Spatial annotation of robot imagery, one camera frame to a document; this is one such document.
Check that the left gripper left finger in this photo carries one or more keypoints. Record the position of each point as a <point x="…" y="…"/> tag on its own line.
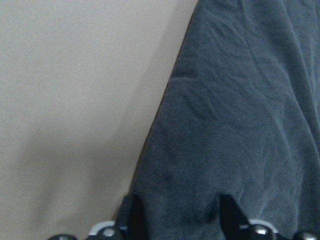
<point x="132" y="221"/>

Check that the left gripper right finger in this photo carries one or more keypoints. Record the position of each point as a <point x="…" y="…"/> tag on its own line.
<point x="233" y="222"/>

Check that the black t-shirt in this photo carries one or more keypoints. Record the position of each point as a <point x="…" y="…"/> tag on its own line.
<point x="240" y="116"/>

